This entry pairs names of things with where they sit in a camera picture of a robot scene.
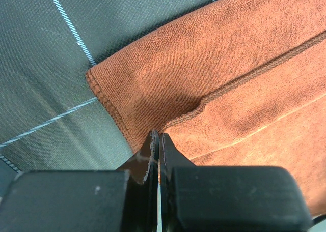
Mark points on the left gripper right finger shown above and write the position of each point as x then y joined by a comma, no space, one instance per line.
227,198

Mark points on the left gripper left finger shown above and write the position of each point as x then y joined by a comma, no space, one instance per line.
124,199

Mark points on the brown towel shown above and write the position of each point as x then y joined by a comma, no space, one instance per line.
236,82

